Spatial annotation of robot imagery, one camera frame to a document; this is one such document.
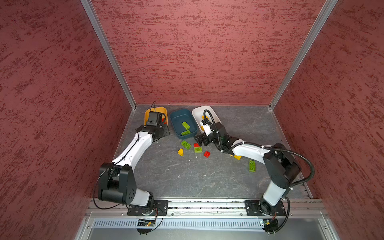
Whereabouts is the yellow plastic bin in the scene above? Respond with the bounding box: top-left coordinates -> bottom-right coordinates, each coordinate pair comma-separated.
145,107 -> 169,126

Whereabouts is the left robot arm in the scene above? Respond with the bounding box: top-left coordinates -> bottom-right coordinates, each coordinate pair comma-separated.
94,111 -> 170,215

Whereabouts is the corner aluminium post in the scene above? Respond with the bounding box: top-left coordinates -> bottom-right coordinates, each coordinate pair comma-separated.
269,0 -> 338,112
81,0 -> 137,110

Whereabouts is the small red brick centre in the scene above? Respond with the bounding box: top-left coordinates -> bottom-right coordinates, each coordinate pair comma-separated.
204,151 -> 211,158

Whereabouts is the green long brick right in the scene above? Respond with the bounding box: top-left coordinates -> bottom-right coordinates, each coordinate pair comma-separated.
249,160 -> 256,173

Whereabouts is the right corner aluminium post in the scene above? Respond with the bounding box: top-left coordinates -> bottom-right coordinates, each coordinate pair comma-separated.
269,0 -> 338,112

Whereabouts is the left corner aluminium post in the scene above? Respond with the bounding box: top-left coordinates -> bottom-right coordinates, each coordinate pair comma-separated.
81,0 -> 137,110

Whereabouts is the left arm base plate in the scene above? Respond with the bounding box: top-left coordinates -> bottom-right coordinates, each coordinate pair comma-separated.
127,200 -> 169,217

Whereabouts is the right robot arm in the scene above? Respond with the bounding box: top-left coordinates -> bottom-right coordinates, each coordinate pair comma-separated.
195,117 -> 315,216

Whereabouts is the small yellow brick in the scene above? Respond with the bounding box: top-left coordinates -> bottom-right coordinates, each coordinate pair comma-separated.
178,149 -> 184,157

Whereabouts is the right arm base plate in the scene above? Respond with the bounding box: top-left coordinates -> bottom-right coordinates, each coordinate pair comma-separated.
245,200 -> 287,217

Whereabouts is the green brick under red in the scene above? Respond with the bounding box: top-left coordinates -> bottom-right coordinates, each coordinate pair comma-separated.
194,147 -> 203,153

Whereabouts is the aluminium front rail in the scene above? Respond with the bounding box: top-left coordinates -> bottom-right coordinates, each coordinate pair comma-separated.
85,198 -> 330,219

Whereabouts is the white plastic bin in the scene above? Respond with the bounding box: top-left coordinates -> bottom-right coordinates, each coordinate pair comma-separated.
192,106 -> 221,133

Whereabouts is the teal plastic bin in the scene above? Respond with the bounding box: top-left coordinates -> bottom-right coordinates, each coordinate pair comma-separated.
170,109 -> 198,140

